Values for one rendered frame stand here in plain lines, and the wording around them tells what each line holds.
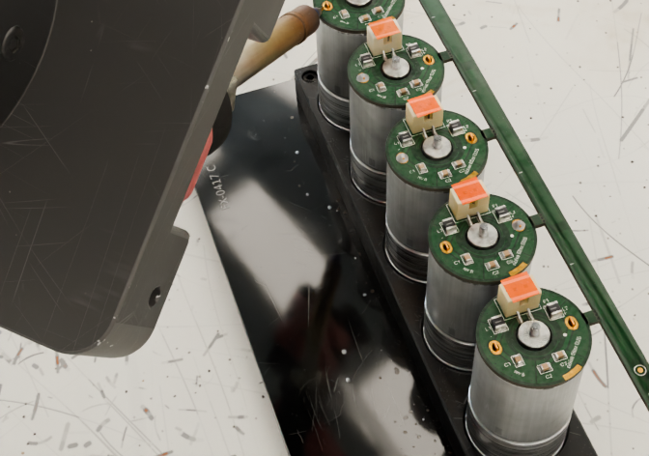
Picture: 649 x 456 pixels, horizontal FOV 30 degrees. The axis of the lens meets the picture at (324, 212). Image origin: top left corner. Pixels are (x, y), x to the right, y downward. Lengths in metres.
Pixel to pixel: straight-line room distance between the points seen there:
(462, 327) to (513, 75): 0.13
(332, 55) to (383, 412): 0.10
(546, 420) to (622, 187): 0.11
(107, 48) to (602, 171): 0.24
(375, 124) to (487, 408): 0.08
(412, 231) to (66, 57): 0.16
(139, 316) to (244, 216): 0.20
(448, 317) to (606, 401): 0.06
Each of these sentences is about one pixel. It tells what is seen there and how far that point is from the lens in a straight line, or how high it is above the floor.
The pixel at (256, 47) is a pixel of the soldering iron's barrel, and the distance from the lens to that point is 0.29.
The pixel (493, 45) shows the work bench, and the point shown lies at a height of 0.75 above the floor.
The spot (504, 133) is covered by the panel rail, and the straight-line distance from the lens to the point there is 0.30.
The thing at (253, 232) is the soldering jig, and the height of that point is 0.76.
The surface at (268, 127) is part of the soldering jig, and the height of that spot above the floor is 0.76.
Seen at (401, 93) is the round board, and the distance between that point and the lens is 0.31.
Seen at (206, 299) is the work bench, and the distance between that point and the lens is 0.35.
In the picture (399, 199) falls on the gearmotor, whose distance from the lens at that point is 0.30.
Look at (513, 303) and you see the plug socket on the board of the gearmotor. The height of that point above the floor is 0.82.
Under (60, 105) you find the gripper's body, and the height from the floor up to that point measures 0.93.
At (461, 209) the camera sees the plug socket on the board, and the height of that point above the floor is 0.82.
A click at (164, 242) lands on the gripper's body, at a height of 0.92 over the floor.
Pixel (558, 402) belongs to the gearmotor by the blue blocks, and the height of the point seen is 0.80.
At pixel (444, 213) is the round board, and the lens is 0.28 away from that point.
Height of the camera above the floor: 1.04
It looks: 54 degrees down
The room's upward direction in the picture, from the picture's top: 3 degrees counter-clockwise
